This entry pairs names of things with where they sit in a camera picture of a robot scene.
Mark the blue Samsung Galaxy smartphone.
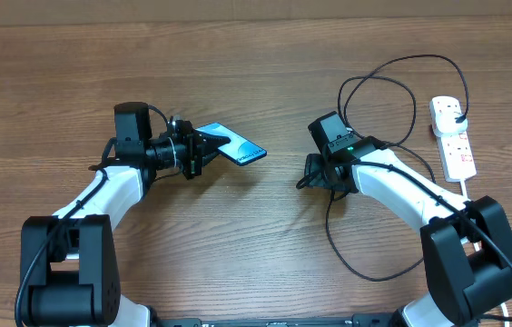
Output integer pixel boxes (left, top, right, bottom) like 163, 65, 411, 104
197, 123, 267, 166

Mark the black charger cable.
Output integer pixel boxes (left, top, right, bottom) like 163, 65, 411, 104
324, 54, 470, 282

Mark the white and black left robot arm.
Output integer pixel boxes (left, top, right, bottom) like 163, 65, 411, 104
15, 102, 231, 326

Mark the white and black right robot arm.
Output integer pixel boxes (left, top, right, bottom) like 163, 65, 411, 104
297, 112, 512, 326

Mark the white charger plug adapter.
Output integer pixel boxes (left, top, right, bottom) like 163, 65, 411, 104
431, 108, 468, 137

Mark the white power strip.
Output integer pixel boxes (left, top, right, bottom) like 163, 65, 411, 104
429, 95, 477, 183

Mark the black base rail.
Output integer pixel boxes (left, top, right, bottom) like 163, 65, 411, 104
151, 313, 395, 327

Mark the white power strip cord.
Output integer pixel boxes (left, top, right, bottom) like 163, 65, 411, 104
458, 179, 511, 327

